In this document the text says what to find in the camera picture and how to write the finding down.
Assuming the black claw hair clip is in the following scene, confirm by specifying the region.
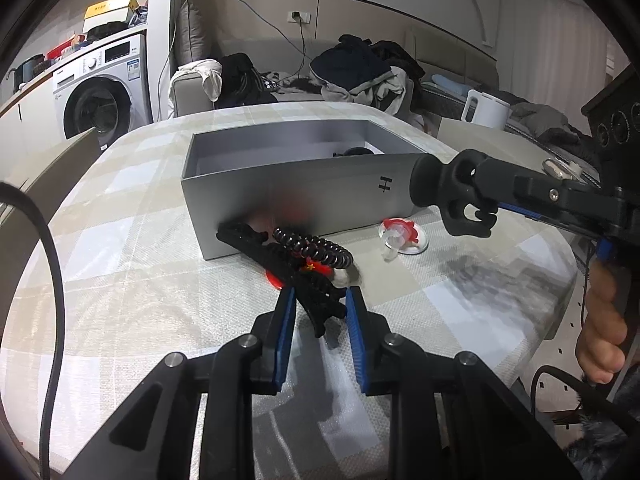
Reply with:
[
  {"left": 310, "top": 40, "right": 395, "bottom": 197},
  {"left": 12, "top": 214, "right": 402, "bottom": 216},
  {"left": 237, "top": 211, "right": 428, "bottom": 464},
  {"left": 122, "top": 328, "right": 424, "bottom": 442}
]
[{"left": 409, "top": 152, "right": 500, "bottom": 238}]

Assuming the grey sofa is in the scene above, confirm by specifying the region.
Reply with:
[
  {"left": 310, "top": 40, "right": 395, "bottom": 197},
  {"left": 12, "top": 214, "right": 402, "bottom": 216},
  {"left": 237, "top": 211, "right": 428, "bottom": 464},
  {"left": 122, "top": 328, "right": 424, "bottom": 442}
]
[{"left": 167, "top": 25, "right": 606, "bottom": 161}]

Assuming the dark grey jacket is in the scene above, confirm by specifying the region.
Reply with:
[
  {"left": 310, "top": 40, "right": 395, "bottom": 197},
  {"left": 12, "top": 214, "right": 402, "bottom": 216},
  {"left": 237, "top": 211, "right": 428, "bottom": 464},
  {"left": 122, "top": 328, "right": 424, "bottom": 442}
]
[{"left": 510, "top": 102, "right": 596, "bottom": 161}]

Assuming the checked beige tablecloth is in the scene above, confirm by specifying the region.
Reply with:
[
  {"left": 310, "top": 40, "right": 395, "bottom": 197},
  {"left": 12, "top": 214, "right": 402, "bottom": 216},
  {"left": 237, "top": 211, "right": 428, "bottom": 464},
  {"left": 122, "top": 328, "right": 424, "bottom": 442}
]
[{"left": 0, "top": 101, "right": 578, "bottom": 480}]

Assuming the black garment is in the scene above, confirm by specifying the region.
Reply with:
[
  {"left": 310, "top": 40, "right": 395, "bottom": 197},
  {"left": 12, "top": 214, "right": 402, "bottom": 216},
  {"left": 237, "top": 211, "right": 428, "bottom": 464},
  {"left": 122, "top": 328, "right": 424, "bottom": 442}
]
[{"left": 218, "top": 53, "right": 278, "bottom": 108}]

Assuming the thick black cable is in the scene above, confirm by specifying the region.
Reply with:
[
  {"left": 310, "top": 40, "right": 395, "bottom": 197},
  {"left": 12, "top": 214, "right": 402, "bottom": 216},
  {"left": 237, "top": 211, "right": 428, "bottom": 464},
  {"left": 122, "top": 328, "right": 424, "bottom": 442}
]
[{"left": 0, "top": 182, "right": 66, "bottom": 480}]

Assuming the long black hair clip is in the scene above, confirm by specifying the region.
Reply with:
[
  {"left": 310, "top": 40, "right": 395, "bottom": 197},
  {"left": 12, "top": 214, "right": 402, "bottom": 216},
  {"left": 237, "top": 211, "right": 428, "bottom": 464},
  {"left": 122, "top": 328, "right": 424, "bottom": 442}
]
[{"left": 216, "top": 222, "right": 348, "bottom": 338}]

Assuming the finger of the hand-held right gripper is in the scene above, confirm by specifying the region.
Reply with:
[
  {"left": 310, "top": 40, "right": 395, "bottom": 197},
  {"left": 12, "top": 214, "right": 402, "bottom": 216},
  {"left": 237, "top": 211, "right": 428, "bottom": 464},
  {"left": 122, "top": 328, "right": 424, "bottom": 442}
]
[
  {"left": 495, "top": 199, "right": 618, "bottom": 242},
  {"left": 472, "top": 152, "right": 621, "bottom": 206}
]

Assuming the white cloth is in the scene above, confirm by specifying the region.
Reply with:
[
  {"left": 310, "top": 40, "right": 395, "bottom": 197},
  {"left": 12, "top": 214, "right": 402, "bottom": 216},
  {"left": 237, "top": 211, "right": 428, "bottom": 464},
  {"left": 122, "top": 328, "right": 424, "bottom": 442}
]
[{"left": 170, "top": 59, "right": 223, "bottom": 118}]

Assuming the kitchen counter with cabinets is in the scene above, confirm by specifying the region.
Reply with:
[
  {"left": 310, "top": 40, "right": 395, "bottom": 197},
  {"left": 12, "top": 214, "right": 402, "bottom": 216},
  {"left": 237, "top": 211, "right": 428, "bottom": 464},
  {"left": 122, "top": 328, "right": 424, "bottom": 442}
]
[{"left": 0, "top": 25, "right": 151, "bottom": 171}]

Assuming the grey pillow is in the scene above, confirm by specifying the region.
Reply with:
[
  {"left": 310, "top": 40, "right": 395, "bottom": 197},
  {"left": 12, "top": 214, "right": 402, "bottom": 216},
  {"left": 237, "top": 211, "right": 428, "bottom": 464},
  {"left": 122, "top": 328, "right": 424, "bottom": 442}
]
[{"left": 176, "top": 0, "right": 211, "bottom": 67}]

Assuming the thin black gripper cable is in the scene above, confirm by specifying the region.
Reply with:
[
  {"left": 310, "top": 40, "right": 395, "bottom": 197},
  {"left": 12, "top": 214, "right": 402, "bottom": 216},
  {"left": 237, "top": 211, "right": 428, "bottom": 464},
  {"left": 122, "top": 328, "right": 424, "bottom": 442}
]
[{"left": 530, "top": 365, "right": 626, "bottom": 423}]

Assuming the large cardboard box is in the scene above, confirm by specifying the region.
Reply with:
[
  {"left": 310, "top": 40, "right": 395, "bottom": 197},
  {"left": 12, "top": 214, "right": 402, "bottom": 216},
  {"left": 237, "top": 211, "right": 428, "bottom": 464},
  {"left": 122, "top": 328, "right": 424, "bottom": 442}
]
[{"left": 0, "top": 127, "right": 103, "bottom": 221}]

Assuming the person's right hand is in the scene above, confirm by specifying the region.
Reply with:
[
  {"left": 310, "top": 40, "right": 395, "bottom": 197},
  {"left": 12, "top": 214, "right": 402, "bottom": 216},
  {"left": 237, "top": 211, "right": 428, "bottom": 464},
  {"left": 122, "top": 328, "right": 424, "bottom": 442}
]
[{"left": 575, "top": 260, "right": 629, "bottom": 386}]

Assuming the white washing machine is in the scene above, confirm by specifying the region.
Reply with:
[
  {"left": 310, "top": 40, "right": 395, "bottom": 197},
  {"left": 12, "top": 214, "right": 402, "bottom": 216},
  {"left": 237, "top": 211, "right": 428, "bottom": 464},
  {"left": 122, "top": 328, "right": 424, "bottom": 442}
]
[{"left": 52, "top": 35, "right": 153, "bottom": 146}]

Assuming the yellow cardboard box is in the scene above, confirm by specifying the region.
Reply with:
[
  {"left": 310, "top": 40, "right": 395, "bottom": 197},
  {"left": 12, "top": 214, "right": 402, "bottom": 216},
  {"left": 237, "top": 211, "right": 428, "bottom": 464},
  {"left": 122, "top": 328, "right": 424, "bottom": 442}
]
[{"left": 82, "top": 0, "right": 140, "bottom": 21}]

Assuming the pile of dark clothes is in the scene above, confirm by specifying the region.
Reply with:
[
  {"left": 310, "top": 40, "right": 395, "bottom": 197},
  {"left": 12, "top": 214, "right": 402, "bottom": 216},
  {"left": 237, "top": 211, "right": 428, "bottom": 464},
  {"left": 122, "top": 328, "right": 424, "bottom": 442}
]
[{"left": 310, "top": 35, "right": 426, "bottom": 111}]

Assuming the red and white hair accessory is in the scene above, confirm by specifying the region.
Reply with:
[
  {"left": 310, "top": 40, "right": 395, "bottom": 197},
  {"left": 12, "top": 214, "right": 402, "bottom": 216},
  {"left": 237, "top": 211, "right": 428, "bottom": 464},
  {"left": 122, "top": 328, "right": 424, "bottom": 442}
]
[{"left": 377, "top": 217, "right": 430, "bottom": 261}]

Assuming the beige side table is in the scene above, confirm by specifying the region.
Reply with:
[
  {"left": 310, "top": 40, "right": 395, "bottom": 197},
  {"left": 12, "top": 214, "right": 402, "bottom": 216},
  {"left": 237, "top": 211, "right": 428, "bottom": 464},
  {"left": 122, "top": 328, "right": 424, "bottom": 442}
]
[{"left": 437, "top": 117, "right": 601, "bottom": 181}]

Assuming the stretched black spiral hair tie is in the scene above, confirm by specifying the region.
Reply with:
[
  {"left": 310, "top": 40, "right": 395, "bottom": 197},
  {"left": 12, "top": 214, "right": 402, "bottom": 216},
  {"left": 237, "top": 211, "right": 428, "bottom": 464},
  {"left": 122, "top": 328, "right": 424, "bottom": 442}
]
[{"left": 272, "top": 227, "right": 353, "bottom": 268}]

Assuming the grey rectangular box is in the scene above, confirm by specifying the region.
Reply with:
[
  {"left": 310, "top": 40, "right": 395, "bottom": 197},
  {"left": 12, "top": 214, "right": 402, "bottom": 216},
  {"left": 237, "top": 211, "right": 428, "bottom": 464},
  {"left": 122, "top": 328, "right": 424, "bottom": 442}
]
[{"left": 181, "top": 119, "right": 441, "bottom": 261}]

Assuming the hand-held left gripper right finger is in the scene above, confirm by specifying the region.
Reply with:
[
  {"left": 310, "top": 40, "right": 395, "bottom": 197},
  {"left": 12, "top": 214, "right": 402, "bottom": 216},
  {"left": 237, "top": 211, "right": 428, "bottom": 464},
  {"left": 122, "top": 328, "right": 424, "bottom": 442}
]
[{"left": 345, "top": 286, "right": 581, "bottom": 480}]

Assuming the white electric kettle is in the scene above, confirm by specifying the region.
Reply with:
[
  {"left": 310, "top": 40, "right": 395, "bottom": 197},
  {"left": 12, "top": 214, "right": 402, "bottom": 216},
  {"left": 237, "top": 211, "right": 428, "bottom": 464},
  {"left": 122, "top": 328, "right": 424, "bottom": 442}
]
[{"left": 461, "top": 89, "right": 512, "bottom": 128}]

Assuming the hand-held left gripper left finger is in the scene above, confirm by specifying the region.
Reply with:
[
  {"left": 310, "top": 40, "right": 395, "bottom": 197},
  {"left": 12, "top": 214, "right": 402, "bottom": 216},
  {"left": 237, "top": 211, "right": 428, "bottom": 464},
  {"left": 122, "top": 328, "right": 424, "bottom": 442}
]
[{"left": 65, "top": 287, "right": 298, "bottom": 480}]

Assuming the red box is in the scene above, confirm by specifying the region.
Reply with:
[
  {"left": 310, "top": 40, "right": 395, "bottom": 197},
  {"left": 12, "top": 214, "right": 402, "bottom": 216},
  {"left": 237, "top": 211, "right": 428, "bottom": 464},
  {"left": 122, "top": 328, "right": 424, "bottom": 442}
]
[{"left": 45, "top": 35, "right": 86, "bottom": 61}]

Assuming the thin charger cable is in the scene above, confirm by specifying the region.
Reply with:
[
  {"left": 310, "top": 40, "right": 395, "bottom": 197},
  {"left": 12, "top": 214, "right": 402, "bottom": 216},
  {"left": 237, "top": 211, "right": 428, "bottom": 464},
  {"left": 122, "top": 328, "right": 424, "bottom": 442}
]
[{"left": 277, "top": 21, "right": 308, "bottom": 86}]

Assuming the round metal ornament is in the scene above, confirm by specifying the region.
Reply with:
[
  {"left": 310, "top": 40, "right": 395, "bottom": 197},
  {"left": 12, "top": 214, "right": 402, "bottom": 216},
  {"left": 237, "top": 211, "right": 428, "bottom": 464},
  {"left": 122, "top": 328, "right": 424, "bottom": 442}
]
[{"left": 542, "top": 159, "right": 583, "bottom": 181}]

